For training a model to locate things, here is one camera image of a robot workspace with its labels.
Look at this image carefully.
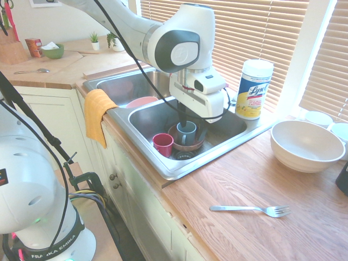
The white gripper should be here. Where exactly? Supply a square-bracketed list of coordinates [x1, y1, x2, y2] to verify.
[169, 67, 228, 141]

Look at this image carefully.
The silver metal fork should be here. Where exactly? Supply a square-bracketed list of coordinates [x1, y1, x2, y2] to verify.
[209, 204, 292, 218]

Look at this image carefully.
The sink drain strainer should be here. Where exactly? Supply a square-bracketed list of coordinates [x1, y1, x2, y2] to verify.
[173, 151, 200, 161]

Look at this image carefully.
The stainless steel double sink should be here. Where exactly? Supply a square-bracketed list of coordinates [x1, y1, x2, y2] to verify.
[82, 66, 276, 182]

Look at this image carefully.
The grey-blue mug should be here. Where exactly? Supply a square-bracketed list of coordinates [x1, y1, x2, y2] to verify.
[176, 121, 197, 146]

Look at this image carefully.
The brown wooden bowl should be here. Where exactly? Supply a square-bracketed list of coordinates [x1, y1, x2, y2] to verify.
[167, 123, 206, 152]

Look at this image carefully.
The red plastic cup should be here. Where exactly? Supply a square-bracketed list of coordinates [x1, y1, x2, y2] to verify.
[152, 133, 175, 158]

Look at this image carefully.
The pink plastic bowl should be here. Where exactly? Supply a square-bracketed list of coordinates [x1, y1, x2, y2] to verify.
[125, 96, 159, 110]

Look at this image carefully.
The Lysol wipes canister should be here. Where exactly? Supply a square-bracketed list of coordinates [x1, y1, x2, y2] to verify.
[234, 59, 275, 121]

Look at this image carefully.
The yellow dish cloth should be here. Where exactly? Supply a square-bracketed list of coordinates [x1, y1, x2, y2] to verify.
[83, 89, 119, 150]

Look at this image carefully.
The large white bowl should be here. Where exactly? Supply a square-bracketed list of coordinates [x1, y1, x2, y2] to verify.
[270, 120, 346, 174]

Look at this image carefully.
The trailing potted plant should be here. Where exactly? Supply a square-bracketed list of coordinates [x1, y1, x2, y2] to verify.
[106, 32, 126, 53]

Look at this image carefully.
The wide wooden window blind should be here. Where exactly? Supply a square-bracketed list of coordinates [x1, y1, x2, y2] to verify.
[139, 0, 311, 114]

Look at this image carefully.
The dark green clamp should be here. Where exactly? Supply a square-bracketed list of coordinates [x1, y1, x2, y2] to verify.
[63, 152, 105, 200]

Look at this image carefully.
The small white bowl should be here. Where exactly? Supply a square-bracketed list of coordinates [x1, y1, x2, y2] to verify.
[330, 122, 348, 161]
[304, 110, 333, 130]

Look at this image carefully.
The small potted plant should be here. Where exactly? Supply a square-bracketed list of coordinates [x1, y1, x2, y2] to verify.
[89, 31, 101, 51]

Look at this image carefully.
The cream kitchen cabinet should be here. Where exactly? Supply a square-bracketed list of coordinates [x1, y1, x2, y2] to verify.
[12, 85, 216, 261]

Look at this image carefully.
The narrow wooden window blind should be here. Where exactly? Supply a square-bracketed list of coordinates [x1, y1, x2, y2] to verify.
[298, 0, 348, 123]

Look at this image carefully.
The green bowl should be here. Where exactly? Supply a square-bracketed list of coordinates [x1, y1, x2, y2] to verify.
[40, 43, 65, 60]

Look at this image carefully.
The black appliance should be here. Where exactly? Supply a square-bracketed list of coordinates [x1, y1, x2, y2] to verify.
[334, 160, 348, 197]

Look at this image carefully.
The silver metal spoon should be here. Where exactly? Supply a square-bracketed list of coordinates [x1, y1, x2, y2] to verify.
[13, 67, 51, 75]

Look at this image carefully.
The white crumpled paper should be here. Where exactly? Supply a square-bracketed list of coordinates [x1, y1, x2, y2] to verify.
[40, 41, 60, 51]

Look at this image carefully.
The black tripod pole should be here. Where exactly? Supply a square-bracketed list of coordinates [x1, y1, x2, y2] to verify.
[0, 70, 72, 164]

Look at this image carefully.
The orange cardboard box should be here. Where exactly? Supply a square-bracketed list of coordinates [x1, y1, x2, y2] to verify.
[24, 38, 44, 58]

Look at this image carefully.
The wooden knife block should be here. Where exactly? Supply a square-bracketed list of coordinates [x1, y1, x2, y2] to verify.
[0, 26, 29, 66]

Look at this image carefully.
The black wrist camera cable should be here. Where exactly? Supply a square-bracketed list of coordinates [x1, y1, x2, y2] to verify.
[93, 0, 231, 122]

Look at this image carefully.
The coloured cable bundle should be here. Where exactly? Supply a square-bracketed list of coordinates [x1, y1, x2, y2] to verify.
[69, 188, 121, 261]

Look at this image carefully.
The thin black cable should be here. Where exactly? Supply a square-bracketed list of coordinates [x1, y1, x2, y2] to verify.
[0, 100, 71, 247]

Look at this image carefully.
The white wall picture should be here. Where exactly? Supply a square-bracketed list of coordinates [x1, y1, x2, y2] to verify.
[28, 0, 63, 9]

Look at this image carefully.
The pink handled knife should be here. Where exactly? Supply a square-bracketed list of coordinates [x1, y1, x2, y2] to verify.
[5, 4, 20, 42]

